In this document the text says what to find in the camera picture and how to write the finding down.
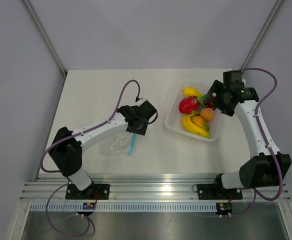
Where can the left aluminium corner post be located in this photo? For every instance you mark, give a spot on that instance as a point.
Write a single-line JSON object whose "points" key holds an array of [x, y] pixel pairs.
{"points": [[44, 36]]}

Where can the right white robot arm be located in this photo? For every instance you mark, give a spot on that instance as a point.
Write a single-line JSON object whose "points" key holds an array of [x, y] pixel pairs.
{"points": [[265, 170]]}

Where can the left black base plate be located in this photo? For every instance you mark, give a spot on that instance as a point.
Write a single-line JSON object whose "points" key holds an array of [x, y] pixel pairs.
{"points": [[97, 191]]}

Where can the orange peach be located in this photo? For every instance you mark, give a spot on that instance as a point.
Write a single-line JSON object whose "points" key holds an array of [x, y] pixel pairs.
{"points": [[207, 114]]}

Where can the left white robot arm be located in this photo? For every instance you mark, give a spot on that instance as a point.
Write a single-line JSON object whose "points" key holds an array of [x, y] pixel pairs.
{"points": [[69, 145]]}

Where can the clear zip top bag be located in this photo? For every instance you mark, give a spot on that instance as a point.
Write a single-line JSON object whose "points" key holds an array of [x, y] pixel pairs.
{"points": [[120, 143]]}

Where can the yellow banana bunch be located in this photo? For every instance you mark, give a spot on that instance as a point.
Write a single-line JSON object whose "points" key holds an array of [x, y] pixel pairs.
{"points": [[190, 127]]}

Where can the red dragon fruit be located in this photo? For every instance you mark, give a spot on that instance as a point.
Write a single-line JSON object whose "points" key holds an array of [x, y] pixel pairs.
{"points": [[188, 105]]}

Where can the right small circuit board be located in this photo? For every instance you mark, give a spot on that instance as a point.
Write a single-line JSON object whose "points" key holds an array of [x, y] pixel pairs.
{"points": [[224, 208]]}

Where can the aluminium corner post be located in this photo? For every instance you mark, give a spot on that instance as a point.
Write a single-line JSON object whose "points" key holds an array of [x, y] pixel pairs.
{"points": [[270, 19], [44, 36]]}

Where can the orange green mango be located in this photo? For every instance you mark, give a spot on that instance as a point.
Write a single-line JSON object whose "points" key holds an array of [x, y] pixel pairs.
{"points": [[200, 122]]}

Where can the right aluminium corner post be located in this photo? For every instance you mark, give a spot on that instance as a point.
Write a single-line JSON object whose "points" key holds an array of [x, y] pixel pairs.
{"points": [[270, 19]]}

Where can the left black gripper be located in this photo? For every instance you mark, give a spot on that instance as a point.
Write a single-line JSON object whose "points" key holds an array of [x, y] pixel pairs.
{"points": [[141, 131]]}

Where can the white slotted cable duct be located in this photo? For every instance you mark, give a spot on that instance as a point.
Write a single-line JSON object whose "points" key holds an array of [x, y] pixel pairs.
{"points": [[133, 207]]}

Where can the small circuit board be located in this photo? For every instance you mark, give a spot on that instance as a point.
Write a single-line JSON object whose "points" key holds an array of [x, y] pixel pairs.
{"points": [[89, 206], [224, 208]]}

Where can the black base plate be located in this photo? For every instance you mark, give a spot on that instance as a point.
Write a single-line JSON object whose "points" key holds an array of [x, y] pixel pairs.
{"points": [[210, 192], [97, 191]]}

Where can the yellow mango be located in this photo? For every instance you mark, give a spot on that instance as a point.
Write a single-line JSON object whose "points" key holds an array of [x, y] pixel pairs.
{"points": [[191, 92]]}

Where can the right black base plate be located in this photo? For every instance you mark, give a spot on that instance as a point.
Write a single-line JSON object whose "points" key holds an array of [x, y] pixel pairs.
{"points": [[210, 192]]}

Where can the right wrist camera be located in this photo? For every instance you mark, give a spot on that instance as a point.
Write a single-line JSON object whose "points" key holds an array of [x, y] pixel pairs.
{"points": [[233, 79]]}

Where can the dark red apple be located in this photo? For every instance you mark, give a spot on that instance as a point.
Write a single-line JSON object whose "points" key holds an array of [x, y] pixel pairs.
{"points": [[210, 105]]}

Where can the left small circuit board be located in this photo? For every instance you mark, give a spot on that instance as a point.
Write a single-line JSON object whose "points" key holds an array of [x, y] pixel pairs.
{"points": [[89, 206]]}

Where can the white plastic basket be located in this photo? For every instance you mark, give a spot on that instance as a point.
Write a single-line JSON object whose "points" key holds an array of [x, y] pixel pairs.
{"points": [[173, 118]]}

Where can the aluminium rail beam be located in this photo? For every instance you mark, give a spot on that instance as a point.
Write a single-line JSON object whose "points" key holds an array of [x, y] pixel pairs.
{"points": [[126, 187]]}

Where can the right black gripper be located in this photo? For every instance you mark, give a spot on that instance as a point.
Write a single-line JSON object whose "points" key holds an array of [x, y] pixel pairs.
{"points": [[217, 87]]}

